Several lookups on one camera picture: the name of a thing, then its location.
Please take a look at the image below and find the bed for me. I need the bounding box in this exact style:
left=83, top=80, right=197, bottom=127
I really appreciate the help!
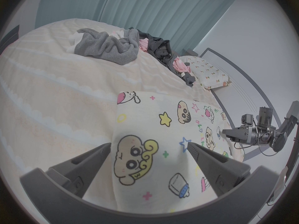
left=0, top=18, right=281, bottom=212

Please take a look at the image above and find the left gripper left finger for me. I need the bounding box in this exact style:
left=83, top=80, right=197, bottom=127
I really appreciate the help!
left=45, top=142, right=112, bottom=198

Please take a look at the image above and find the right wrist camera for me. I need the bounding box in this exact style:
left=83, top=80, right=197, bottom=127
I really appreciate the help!
left=241, top=114, right=254, bottom=127

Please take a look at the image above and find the white printed pillow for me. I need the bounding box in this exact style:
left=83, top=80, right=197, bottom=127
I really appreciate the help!
left=181, top=56, right=232, bottom=90

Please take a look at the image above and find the dark grey chest of drawers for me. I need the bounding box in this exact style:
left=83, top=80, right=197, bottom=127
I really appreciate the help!
left=0, top=25, right=20, bottom=53

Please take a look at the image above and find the white printed pyjama top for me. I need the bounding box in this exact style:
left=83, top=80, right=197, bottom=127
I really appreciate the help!
left=112, top=91, right=245, bottom=214

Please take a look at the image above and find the blue-green curtain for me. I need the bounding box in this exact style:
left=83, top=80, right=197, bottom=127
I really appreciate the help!
left=34, top=0, right=242, bottom=52

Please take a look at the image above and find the grey bedside table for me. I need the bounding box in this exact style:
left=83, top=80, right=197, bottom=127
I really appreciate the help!
left=184, top=48, right=199, bottom=57

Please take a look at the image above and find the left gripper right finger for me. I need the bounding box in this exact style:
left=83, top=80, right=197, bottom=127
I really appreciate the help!
left=187, top=141, right=252, bottom=199

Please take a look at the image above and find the pile of clothes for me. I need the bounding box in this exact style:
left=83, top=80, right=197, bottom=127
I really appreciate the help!
left=66, top=27, right=197, bottom=88

